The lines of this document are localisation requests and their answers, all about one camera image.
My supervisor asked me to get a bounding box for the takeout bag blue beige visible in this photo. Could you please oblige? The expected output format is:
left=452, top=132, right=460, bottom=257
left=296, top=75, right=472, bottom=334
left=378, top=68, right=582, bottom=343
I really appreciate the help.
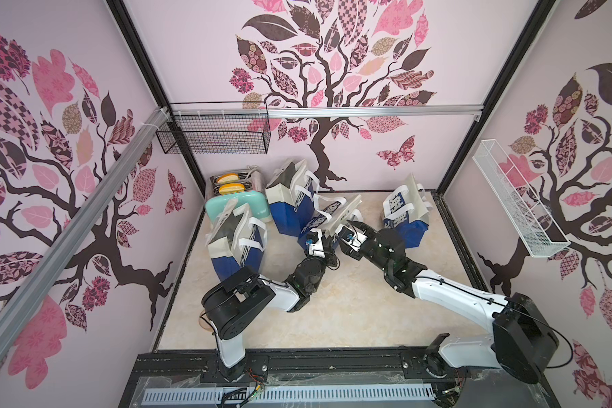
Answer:
left=297, top=195, right=363, bottom=254
left=207, top=204, right=268, bottom=282
left=382, top=174, right=434, bottom=248

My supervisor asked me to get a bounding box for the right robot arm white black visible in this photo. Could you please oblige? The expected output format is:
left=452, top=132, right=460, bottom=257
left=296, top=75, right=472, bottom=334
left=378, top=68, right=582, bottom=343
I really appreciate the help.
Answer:
left=338, top=221, right=564, bottom=384

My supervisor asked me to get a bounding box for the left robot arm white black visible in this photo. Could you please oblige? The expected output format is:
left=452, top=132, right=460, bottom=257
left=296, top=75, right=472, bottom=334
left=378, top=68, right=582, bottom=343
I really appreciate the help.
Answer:
left=200, top=251, right=340, bottom=382

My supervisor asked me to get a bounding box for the mint green toaster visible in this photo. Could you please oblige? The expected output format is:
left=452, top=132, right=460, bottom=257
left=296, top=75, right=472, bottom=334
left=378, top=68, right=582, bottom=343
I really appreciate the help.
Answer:
left=206, top=166, right=272, bottom=223

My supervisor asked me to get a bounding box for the front bread slice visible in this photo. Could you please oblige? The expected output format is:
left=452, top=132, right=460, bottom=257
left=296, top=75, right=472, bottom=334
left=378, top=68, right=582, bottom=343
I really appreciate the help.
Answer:
left=218, top=183, right=246, bottom=196

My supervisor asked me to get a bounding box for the bread slice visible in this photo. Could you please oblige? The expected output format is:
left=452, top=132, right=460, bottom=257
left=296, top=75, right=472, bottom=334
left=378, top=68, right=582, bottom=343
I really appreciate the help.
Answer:
left=215, top=173, right=241, bottom=185
left=218, top=183, right=246, bottom=196

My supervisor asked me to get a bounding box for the rear bread slice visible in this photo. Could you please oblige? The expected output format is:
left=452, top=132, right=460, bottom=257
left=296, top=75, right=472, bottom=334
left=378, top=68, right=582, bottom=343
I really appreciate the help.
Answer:
left=215, top=173, right=241, bottom=185

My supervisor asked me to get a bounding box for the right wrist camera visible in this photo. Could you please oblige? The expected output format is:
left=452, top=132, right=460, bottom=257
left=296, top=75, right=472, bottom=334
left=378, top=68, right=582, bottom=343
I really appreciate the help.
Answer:
left=337, top=221, right=368, bottom=254

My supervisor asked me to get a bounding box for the white slotted cable duct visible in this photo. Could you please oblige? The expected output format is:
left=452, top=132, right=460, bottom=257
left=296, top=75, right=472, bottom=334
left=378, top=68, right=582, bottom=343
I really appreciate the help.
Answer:
left=139, top=384, right=435, bottom=407

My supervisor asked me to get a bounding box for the aluminium rail back wall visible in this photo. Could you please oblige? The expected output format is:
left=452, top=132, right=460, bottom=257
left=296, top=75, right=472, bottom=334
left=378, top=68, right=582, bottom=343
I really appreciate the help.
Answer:
left=173, top=105, right=484, bottom=119

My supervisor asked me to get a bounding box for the aluminium rail wall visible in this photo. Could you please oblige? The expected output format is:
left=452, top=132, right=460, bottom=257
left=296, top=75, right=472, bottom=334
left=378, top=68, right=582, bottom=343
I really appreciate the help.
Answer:
left=173, top=105, right=484, bottom=119
left=0, top=107, right=169, bottom=361

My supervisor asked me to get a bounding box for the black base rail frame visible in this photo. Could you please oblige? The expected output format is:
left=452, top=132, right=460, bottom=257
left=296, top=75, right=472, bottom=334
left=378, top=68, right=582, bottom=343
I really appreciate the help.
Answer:
left=119, top=346, right=559, bottom=407

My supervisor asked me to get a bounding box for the white wire shelf basket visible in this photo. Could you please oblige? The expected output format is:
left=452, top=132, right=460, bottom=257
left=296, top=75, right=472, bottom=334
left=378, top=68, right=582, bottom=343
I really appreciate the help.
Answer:
left=473, top=139, right=571, bottom=258

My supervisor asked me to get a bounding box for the black wire basket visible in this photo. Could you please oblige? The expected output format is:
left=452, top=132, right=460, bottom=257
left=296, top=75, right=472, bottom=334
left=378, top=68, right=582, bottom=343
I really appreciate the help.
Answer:
left=156, top=101, right=271, bottom=155

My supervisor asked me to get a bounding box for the aluminium rail left wall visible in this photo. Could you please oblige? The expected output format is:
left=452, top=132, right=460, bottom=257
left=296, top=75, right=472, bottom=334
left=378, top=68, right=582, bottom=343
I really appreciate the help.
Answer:
left=0, top=107, right=169, bottom=361

